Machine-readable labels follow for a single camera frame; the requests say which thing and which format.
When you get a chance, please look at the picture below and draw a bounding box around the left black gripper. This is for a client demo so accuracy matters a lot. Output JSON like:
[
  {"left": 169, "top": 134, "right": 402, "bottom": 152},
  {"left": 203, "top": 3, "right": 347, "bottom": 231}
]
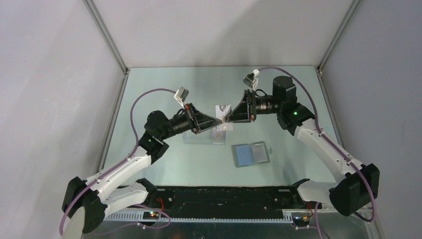
[{"left": 159, "top": 103, "right": 221, "bottom": 140}]

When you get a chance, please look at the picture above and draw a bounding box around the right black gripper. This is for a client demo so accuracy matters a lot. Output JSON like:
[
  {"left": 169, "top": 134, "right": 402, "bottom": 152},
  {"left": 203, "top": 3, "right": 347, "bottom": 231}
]
[{"left": 225, "top": 89, "right": 283, "bottom": 123}]

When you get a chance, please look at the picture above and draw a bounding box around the white VIP card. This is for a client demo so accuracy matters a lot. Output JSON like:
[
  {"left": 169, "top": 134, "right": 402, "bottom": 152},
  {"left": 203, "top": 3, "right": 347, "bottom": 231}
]
[{"left": 215, "top": 105, "right": 233, "bottom": 131}]

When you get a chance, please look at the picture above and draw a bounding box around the clear acrylic card holder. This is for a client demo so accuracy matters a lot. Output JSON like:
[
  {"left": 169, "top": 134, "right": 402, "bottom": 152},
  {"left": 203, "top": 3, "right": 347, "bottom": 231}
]
[{"left": 183, "top": 129, "right": 213, "bottom": 145}]

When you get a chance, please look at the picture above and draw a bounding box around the blue card wallet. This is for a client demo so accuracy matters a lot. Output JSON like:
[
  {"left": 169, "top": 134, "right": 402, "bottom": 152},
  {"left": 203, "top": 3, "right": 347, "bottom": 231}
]
[{"left": 231, "top": 141, "right": 272, "bottom": 168}]

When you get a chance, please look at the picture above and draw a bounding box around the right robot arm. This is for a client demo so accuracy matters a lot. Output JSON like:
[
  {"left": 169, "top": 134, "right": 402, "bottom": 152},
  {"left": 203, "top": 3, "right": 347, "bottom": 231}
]
[{"left": 225, "top": 74, "right": 380, "bottom": 216}]

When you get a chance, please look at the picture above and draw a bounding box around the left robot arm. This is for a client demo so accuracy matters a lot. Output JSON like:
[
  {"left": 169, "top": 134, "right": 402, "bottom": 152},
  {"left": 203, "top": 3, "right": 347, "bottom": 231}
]
[{"left": 59, "top": 103, "right": 223, "bottom": 239}]

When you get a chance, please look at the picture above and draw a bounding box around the stack of VIP cards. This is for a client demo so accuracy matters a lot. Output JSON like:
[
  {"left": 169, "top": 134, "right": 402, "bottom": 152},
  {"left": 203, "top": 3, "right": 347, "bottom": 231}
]
[{"left": 212, "top": 127, "right": 226, "bottom": 145}]

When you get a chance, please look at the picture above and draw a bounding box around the left controller board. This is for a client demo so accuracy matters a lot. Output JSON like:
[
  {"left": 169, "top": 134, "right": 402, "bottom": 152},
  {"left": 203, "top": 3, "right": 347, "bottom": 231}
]
[{"left": 142, "top": 211, "right": 160, "bottom": 220}]

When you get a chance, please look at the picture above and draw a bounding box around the controller board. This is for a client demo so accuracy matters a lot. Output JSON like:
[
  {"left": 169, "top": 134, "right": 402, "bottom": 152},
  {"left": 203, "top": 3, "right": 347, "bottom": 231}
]
[
  {"left": 292, "top": 216, "right": 312, "bottom": 229},
  {"left": 142, "top": 211, "right": 160, "bottom": 220}
]

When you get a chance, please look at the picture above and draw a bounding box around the right controller board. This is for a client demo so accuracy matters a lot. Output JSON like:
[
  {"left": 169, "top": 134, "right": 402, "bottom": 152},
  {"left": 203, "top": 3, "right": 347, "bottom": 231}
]
[{"left": 292, "top": 216, "right": 312, "bottom": 229}]

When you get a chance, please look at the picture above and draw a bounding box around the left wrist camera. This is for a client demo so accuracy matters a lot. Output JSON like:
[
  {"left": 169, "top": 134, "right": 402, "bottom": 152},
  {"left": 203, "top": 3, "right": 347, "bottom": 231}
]
[{"left": 174, "top": 87, "right": 189, "bottom": 108}]

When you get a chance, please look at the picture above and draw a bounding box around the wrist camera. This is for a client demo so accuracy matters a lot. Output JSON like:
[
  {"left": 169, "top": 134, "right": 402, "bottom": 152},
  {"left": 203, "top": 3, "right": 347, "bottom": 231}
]
[
  {"left": 174, "top": 87, "right": 189, "bottom": 108},
  {"left": 243, "top": 69, "right": 260, "bottom": 91}
]

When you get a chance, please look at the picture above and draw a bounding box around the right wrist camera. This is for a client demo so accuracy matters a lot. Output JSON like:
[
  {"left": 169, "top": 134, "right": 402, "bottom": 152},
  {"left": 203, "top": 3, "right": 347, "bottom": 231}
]
[{"left": 243, "top": 69, "right": 260, "bottom": 91}]

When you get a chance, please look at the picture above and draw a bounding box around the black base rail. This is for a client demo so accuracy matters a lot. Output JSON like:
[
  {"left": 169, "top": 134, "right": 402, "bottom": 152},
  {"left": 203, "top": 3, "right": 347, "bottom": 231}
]
[{"left": 96, "top": 185, "right": 317, "bottom": 220}]

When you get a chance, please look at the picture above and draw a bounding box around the right aluminium frame post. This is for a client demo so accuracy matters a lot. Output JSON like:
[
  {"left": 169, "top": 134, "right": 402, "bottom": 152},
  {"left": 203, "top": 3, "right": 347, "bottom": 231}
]
[{"left": 317, "top": 0, "right": 362, "bottom": 76}]

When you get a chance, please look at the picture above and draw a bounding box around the aluminium frame post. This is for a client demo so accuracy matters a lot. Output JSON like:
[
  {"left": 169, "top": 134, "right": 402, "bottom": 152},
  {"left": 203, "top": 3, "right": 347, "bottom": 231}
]
[
  {"left": 317, "top": 0, "right": 362, "bottom": 76},
  {"left": 83, "top": 0, "right": 129, "bottom": 75}
]

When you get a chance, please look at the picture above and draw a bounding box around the white slotted cable duct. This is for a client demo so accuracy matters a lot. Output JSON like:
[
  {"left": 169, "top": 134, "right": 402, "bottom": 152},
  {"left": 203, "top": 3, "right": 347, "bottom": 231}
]
[{"left": 104, "top": 211, "right": 293, "bottom": 224}]

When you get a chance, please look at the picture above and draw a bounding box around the left aluminium frame post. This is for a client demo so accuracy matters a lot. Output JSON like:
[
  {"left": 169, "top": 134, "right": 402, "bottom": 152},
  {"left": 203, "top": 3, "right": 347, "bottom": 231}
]
[{"left": 83, "top": 0, "right": 129, "bottom": 75}]

